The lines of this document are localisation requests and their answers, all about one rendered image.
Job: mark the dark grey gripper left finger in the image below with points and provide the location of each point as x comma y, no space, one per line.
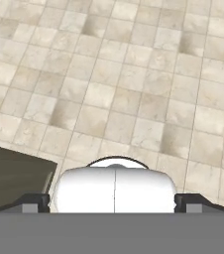
34,200

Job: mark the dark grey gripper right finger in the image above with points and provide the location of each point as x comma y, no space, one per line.
190,199

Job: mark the dark brown cupboard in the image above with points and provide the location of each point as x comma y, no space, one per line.
11,175

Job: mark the white round object black rim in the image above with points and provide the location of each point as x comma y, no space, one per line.
114,190

